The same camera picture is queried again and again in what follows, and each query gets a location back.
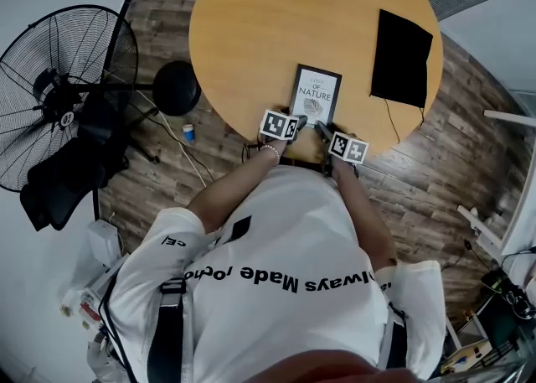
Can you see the person's right forearm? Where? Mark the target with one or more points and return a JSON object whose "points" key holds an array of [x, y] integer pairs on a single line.
{"points": [[360, 205]]}

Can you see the person's left forearm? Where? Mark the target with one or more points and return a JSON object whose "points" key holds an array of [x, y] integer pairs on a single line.
{"points": [[238, 184]]}

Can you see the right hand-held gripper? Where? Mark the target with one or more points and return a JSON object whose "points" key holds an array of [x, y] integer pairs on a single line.
{"points": [[348, 147]]}

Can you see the pile of white clutter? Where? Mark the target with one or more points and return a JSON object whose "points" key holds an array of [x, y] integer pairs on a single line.
{"points": [[86, 297]]}

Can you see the black cloth pouch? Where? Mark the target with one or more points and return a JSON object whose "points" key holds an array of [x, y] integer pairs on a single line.
{"points": [[402, 58]]}

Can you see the white shelf bracket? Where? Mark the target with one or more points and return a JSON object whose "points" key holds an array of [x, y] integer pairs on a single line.
{"points": [[479, 226]]}

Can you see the black picture frame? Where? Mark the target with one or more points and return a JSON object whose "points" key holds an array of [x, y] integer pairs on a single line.
{"points": [[317, 94]]}

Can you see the black electronic equipment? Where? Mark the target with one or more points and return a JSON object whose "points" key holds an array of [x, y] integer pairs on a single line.
{"points": [[508, 293]]}

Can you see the black office chair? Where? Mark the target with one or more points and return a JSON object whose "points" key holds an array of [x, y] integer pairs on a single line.
{"points": [[71, 180]]}

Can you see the white plastic box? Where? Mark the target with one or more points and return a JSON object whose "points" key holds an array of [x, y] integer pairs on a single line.
{"points": [[102, 243]]}

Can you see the metal storage shelf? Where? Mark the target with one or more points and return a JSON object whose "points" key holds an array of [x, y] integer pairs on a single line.
{"points": [[473, 348]]}

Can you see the person's chin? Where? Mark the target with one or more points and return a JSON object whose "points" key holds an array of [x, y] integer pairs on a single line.
{"points": [[335, 369]]}

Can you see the round wooden table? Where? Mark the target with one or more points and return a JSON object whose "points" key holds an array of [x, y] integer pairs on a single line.
{"points": [[251, 37]]}

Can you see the black standing fan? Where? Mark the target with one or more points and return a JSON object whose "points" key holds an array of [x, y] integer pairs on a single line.
{"points": [[63, 96]]}

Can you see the blue and white cup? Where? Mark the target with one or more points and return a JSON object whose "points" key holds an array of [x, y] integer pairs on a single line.
{"points": [[189, 133]]}

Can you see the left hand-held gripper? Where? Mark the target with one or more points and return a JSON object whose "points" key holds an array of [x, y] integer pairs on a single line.
{"points": [[278, 125]]}

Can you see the white printed t-shirt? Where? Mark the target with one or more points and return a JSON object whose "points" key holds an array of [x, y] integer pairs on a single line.
{"points": [[285, 310]]}

